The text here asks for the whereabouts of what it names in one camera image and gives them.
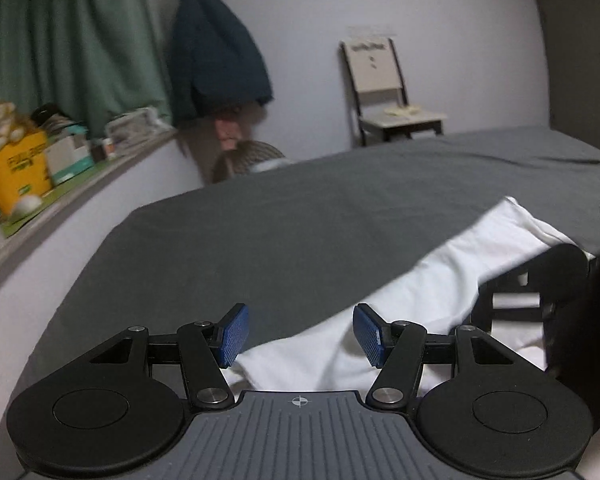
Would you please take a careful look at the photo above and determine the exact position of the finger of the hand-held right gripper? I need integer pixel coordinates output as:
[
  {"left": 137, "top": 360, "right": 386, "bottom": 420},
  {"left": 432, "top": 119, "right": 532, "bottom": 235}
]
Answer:
[{"left": 470, "top": 244, "right": 593, "bottom": 341}]

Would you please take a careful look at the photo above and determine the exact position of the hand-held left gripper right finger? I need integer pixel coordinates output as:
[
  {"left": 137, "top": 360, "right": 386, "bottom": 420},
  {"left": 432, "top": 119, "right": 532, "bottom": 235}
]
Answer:
[{"left": 352, "top": 302, "right": 516, "bottom": 413}]

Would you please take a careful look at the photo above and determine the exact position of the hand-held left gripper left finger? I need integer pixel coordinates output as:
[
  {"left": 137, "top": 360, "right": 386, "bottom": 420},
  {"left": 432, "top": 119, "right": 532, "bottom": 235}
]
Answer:
[{"left": 90, "top": 302, "right": 251, "bottom": 411}]

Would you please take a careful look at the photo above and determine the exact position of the white shirt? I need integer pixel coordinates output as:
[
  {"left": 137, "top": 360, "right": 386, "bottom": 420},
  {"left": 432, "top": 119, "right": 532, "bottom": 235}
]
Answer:
[{"left": 222, "top": 196, "right": 598, "bottom": 396}]

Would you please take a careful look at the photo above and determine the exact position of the white plastic bag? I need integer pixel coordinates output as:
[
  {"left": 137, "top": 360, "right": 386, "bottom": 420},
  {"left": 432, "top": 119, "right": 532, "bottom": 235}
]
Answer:
[{"left": 250, "top": 157, "right": 293, "bottom": 173}]

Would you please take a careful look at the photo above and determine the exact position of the grey window ledge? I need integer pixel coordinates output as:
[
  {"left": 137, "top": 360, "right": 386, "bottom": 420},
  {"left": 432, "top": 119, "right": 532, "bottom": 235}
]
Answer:
[{"left": 0, "top": 127, "right": 181, "bottom": 306}]

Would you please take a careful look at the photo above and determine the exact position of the pink hanging cloth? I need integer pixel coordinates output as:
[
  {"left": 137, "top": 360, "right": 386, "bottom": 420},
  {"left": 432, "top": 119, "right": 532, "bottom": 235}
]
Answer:
[{"left": 215, "top": 110, "right": 243, "bottom": 151}]

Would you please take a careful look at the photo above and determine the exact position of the grey door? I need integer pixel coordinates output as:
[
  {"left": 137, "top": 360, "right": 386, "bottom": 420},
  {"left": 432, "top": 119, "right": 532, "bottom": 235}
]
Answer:
[{"left": 527, "top": 0, "right": 600, "bottom": 161}]

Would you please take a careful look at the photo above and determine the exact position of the green mat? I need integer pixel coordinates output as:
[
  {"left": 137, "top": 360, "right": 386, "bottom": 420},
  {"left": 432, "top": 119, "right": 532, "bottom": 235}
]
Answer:
[{"left": 0, "top": 160, "right": 111, "bottom": 238}]

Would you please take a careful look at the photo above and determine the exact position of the clear plastic pouch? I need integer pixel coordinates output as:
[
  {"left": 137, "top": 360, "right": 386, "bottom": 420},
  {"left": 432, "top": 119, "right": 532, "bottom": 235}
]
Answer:
[{"left": 104, "top": 106, "right": 163, "bottom": 148}]

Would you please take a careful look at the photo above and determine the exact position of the white teal box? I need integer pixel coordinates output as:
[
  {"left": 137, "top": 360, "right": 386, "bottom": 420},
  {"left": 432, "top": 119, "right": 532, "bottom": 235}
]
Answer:
[{"left": 45, "top": 132, "right": 95, "bottom": 186}]

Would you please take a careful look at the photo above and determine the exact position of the white round lump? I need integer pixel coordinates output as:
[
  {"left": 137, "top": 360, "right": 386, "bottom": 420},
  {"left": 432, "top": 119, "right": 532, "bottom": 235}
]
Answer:
[{"left": 10, "top": 195, "right": 43, "bottom": 218}]

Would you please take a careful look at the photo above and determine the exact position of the cream wooden chair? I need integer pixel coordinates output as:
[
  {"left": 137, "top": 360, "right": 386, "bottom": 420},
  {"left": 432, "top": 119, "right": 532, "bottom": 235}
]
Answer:
[{"left": 339, "top": 37, "right": 448, "bottom": 148}]

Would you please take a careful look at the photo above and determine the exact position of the yellow cardboard box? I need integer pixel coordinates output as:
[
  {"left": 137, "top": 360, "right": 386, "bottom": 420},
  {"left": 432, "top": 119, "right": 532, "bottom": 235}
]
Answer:
[{"left": 0, "top": 130, "right": 56, "bottom": 211}]

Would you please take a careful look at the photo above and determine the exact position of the dark teal jacket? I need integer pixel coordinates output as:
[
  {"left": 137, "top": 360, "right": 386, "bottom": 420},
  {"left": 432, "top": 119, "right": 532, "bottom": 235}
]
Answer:
[{"left": 167, "top": 0, "right": 275, "bottom": 126}]

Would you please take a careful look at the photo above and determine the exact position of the black cap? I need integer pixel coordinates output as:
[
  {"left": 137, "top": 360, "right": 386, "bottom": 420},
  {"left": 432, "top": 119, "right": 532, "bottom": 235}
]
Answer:
[{"left": 30, "top": 104, "right": 66, "bottom": 126}]

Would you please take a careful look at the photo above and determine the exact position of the plush monkey toy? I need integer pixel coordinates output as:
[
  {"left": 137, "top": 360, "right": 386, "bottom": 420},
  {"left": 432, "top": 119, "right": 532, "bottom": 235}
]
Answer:
[{"left": 0, "top": 101, "right": 33, "bottom": 153}]

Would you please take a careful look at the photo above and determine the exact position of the green curtain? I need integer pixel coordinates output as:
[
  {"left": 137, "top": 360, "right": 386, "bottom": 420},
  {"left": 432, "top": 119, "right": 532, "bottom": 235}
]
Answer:
[{"left": 0, "top": 0, "right": 173, "bottom": 141}]

